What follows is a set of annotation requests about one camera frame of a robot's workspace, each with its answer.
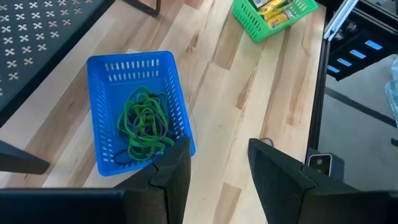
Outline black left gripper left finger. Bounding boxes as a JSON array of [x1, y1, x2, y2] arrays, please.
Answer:
[[0, 136, 192, 224]]

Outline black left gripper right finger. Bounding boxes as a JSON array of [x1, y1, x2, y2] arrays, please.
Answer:
[[248, 138, 398, 224]]

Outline green rubber band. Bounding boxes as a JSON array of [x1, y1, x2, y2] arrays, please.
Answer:
[[116, 86, 162, 139], [126, 132, 175, 162], [124, 93, 171, 147], [129, 123, 170, 159]]

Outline black rubber band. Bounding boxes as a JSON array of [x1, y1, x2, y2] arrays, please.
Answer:
[[111, 148, 139, 166], [132, 108, 171, 140]]

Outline blue plastic basket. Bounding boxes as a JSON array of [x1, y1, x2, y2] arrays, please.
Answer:
[[86, 50, 197, 177]]

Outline green plastic basket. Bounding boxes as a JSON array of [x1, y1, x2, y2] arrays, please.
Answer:
[[231, 0, 320, 44]]

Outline green yellow snack packet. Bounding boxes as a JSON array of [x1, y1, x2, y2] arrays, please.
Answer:
[[266, 9, 300, 29]]

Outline black perforated metal riser stand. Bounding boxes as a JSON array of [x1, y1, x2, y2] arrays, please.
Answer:
[[0, 0, 162, 175]]

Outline clear plastic bag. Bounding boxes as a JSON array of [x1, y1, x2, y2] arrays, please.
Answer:
[[384, 55, 398, 129]]

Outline small black table-level camera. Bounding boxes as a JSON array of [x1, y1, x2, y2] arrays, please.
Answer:
[[306, 151, 345, 182]]

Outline black aluminium table frame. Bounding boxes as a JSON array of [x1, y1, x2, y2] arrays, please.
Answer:
[[305, 0, 398, 162]]

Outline silver aluminium bracket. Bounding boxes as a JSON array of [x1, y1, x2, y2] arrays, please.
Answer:
[[323, 0, 360, 42]]

